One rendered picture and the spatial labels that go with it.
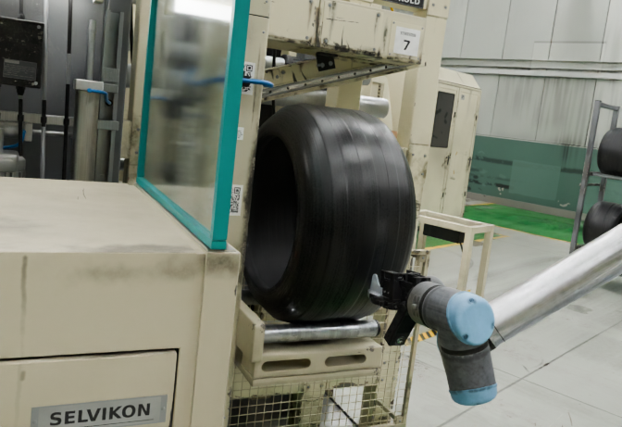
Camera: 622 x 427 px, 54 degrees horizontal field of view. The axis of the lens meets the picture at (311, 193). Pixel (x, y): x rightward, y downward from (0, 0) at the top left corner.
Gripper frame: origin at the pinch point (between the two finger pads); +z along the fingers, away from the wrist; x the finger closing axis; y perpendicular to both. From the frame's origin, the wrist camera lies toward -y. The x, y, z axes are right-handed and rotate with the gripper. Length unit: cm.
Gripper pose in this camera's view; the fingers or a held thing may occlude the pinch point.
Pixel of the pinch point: (372, 294)
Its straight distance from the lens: 147.4
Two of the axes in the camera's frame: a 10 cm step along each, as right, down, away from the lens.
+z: -4.3, -0.4, 9.0
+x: -9.0, -0.4, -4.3
